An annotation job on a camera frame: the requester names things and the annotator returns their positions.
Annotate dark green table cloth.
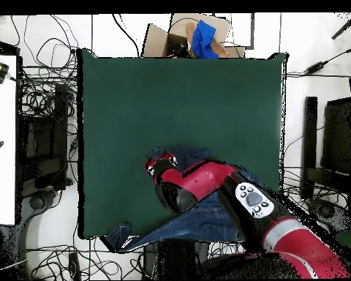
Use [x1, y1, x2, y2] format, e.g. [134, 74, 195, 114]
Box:
[77, 48, 288, 239]

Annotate white side table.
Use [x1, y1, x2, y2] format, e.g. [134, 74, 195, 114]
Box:
[0, 54, 18, 225]

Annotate black cable bundle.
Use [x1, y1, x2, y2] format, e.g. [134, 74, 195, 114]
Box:
[26, 236, 146, 280]
[10, 14, 80, 119]
[207, 241, 244, 260]
[282, 166, 350, 211]

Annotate black flat panel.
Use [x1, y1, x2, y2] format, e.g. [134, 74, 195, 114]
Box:
[320, 96, 351, 177]

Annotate brown cardboard box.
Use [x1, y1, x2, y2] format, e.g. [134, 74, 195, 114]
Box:
[141, 12, 246, 59]

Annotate black power strip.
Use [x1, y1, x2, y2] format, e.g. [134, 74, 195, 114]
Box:
[67, 251, 82, 280]

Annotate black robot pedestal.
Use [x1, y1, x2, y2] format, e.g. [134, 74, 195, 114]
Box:
[142, 239, 211, 280]

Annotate black rod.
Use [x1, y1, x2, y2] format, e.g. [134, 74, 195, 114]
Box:
[331, 12, 351, 40]

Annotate grey swivel chair base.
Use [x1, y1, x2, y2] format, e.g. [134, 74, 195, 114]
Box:
[305, 197, 351, 235]
[18, 188, 61, 235]

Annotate blue denim jeans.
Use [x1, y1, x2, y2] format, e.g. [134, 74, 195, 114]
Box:
[105, 146, 264, 254]

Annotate black power adapter cable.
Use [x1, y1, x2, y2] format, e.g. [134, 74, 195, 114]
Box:
[286, 43, 351, 78]

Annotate black upright bar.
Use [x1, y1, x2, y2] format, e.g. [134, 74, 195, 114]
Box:
[300, 96, 319, 201]

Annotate black equipment stand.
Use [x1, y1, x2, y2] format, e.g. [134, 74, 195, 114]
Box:
[19, 83, 72, 191]

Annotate bright blue cloth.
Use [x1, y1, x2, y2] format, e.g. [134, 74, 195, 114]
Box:
[191, 19, 220, 59]

